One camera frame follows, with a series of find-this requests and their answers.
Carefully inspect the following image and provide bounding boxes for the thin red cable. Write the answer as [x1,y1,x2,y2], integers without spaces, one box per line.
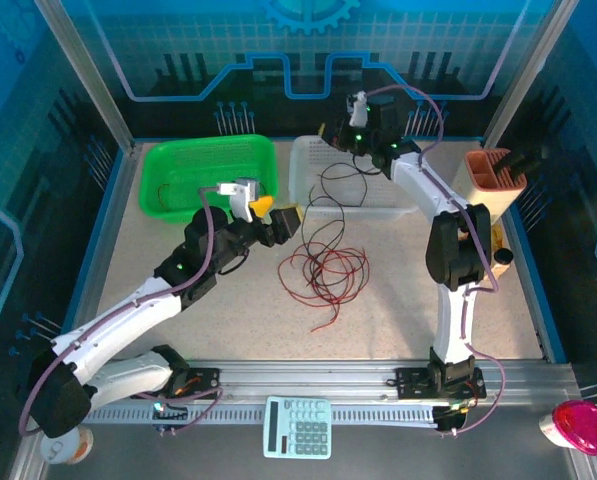
[302,244,369,334]
[287,247,370,301]
[276,242,372,306]
[156,180,274,207]

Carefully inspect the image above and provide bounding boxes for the white plastic mesh basket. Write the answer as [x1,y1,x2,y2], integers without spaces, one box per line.
[288,134,419,220]

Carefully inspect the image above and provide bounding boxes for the green plastic mesh basket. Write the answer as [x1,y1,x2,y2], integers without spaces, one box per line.
[138,133,279,225]

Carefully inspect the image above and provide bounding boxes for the beige utensil holder orange rim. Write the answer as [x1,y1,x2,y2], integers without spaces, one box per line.
[450,148,529,229]

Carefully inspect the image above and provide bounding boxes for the small bottle black cap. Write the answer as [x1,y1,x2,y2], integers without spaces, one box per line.
[480,247,515,289]

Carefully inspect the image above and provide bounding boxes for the light blue calculator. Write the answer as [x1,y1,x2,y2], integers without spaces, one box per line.
[262,395,333,460]

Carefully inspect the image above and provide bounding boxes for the tin can with pull-tab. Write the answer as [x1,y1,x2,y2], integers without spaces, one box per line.
[40,427,95,466]

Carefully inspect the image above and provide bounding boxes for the white cup pink lid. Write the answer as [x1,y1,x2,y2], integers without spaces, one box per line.
[537,398,597,457]

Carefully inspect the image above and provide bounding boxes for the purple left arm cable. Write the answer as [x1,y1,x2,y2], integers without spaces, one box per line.
[17,185,228,439]

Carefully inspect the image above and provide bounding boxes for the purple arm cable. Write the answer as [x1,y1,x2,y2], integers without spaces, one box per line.
[366,83,507,437]
[17,185,228,439]

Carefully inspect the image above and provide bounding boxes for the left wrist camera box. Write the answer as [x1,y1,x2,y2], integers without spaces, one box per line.
[216,178,260,224]

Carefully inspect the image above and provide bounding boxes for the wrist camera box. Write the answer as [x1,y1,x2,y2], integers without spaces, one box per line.
[345,90,369,129]
[216,178,260,224]

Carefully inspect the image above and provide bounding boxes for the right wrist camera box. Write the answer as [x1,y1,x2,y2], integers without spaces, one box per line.
[345,90,369,129]

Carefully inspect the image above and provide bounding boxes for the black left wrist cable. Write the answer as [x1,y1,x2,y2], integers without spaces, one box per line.
[217,249,252,277]

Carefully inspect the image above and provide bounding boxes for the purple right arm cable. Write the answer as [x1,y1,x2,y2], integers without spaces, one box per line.
[366,83,507,437]

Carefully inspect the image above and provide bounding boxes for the aluminium table side rail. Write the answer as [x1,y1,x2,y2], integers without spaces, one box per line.
[60,142,145,362]

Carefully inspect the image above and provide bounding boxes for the black utensil handles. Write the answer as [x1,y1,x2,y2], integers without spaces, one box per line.
[492,144,547,179]

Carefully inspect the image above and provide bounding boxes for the aluminium frame post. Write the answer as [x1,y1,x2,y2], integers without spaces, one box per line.
[31,0,145,154]
[481,0,579,151]

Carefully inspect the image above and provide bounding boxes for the grey slotted cable duct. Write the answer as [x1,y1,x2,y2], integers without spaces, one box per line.
[85,405,439,427]

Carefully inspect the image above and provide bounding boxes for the blue table border frame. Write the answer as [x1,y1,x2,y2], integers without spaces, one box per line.
[52,135,569,365]

